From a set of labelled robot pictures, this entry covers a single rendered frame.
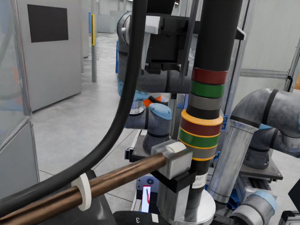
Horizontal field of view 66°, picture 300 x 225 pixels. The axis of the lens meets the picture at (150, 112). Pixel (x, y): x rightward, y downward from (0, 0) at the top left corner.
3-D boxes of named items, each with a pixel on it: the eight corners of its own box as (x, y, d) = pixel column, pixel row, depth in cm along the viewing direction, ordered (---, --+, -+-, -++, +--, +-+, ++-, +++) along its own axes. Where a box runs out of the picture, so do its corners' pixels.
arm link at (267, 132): (248, 135, 121) (255, 111, 116) (276, 144, 114) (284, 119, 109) (241, 143, 113) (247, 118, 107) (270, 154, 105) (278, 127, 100)
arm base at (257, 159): (234, 150, 125) (238, 134, 121) (263, 154, 124) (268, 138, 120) (240, 166, 111) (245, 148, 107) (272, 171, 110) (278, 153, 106)
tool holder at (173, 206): (175, 253, 23) (189, 172, 19) (133, 209, 28) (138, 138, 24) (225, 212, 28) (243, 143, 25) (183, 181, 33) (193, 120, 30)
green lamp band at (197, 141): (201, 152, 22) (203, 141, 22) (169, 134, 25) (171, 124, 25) (226, 140, 25) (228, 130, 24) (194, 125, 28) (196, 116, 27)
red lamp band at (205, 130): (203, 140, 22) (206, 129, 21) (171, 123, 25) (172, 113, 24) (229, 129, 24) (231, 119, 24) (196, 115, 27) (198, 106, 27)
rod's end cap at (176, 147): (176, 152, 21) (190, 146, 23) (161, 143, 23) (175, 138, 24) (173, 169, 22) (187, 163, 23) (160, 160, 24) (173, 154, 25)
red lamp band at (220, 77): (212, 85, 20) (214, 72, 20) (184, 77, 23) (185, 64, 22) (232, 81, 22) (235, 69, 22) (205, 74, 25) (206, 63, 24)
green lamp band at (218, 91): (210, 99, 21) (212, 86, 20) (182, 89, 23) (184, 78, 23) (230, 94, 23) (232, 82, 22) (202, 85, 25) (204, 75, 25)
